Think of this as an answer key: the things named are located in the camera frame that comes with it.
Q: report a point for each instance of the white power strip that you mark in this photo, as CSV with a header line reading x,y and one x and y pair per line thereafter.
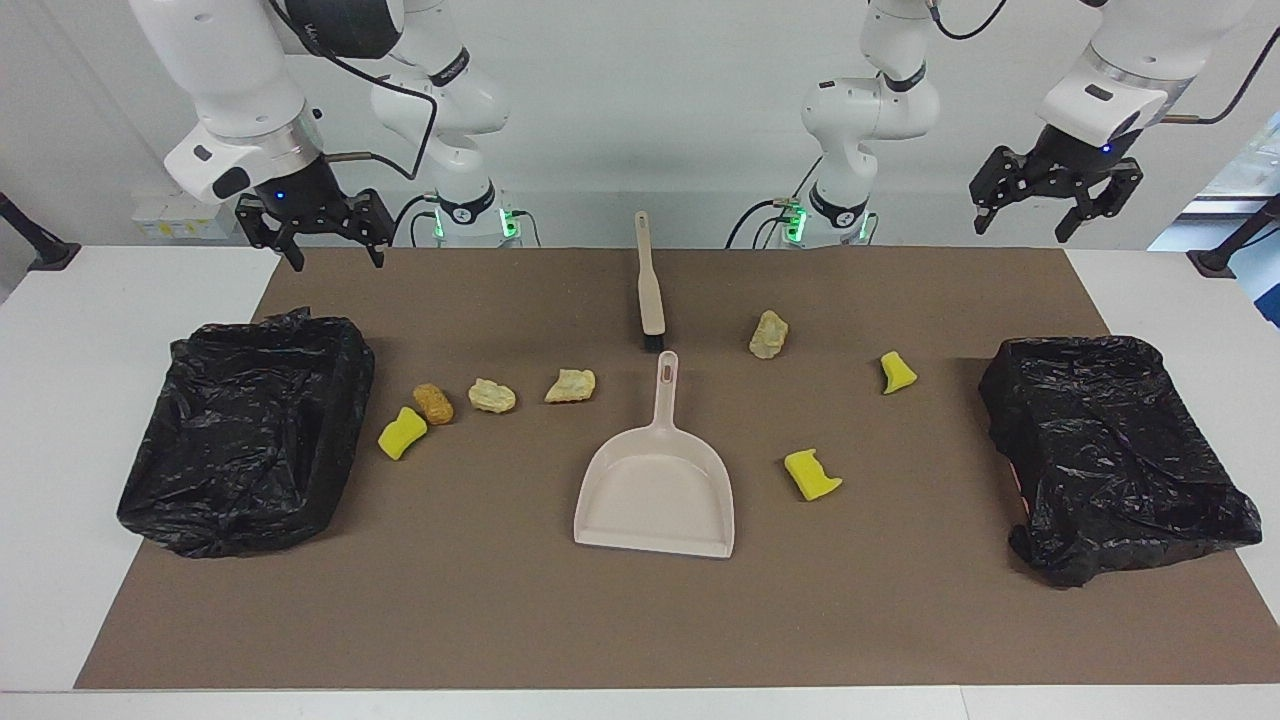
x,y
175,215

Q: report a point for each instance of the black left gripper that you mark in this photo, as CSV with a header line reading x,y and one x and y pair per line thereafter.
x,y
1085,155

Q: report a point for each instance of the yellow sponge piece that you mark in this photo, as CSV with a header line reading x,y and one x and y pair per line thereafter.
x,y
400,435
812,478
897,375

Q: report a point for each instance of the tan pastry piece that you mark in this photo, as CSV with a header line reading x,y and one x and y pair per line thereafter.
x,y
768,335

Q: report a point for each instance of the pale yellow food scrap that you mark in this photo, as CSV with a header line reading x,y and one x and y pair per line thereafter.
x,y
492,396
570,386

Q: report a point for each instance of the beige hand brush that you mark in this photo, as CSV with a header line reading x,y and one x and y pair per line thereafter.
x,y
650,290

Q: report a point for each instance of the brown table mat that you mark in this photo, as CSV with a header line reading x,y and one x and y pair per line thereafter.
x,y
500,600

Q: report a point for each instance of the beige plastic dustpan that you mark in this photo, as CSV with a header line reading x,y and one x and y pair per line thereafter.
x,y
655,500

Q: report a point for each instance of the black stand foot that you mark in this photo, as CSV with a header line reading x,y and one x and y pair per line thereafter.
x,y
1215,262
50,255

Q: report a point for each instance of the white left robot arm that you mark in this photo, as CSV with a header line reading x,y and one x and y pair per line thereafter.
x,y
870,110

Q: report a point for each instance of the bin with black bag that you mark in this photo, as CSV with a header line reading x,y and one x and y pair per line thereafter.
x,y
1110,460
240,450

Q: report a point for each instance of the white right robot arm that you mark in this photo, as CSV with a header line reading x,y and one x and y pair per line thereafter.
x,y
240,70

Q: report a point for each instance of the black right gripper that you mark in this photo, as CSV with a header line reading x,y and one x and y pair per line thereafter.
x,y
295,195

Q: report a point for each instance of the brown fried nugget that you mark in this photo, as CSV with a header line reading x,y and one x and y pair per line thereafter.
x,y
433,404

